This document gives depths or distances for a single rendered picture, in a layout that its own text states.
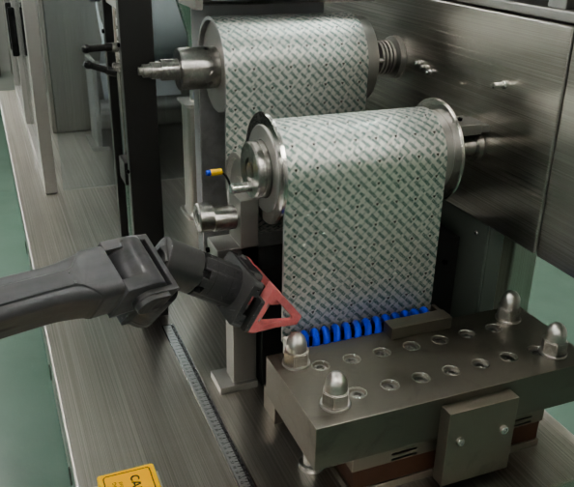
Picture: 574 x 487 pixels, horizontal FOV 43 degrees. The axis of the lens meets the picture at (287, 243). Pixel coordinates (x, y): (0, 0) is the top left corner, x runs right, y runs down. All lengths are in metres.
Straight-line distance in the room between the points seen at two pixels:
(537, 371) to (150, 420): 0.53
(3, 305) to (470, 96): 0.71
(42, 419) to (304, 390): 1.81
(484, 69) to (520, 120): 0.10
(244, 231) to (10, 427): 1.76
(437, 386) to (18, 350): 2.29
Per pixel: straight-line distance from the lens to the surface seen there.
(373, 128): 0.97
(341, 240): 0.98
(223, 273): 0.91
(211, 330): 1.27
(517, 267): 1.37
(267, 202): 0.96
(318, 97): 1.17
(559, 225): 1.00
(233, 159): 1.11
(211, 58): 1.15
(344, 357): 0.97
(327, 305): 1.01
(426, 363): 0.97
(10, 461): 2.50
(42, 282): 0.77
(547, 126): 1.00
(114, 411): 1.11
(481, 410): 0.93
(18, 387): 2.82
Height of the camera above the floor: 1.56
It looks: 24 degrees down
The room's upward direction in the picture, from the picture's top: 1 degrees clockwise
